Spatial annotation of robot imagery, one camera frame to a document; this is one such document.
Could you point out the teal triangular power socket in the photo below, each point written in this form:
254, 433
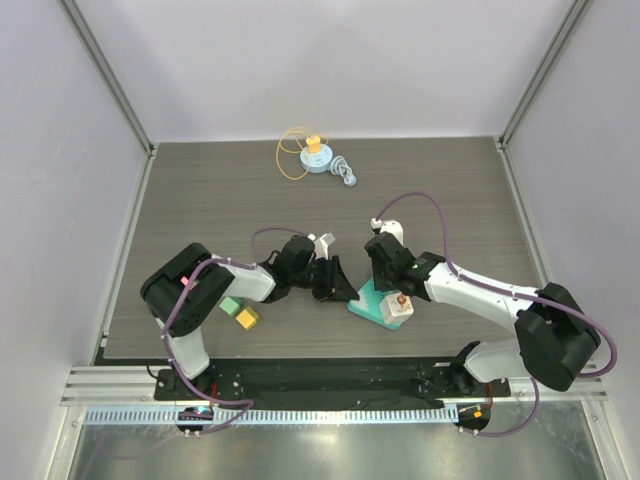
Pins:
368, 305

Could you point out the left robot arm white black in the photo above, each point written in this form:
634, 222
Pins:
183, 292

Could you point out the green cube plug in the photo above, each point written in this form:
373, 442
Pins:
231, 306

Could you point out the white cube plug with sticker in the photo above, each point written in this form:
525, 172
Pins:
395, 309

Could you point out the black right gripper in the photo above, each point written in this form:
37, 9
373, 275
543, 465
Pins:
382, 270

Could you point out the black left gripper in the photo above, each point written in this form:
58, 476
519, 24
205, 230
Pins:
335, 286

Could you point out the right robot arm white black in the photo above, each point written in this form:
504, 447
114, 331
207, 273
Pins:
552, 342

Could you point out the slotted cable duct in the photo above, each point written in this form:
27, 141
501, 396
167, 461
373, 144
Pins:
185, 416

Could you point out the aluminium frame rail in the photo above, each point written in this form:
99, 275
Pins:
102, 65

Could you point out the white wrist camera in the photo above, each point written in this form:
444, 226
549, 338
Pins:
392, 227
322, 244

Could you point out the round light blue power strip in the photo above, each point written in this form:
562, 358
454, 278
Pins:
316, 163

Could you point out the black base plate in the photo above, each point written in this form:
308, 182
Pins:
314, 378

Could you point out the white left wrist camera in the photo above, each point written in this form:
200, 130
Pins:
322, 244

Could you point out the yellow cube plug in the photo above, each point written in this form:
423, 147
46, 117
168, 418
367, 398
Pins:
248, 318

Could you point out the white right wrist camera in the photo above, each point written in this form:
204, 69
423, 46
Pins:
392, 227

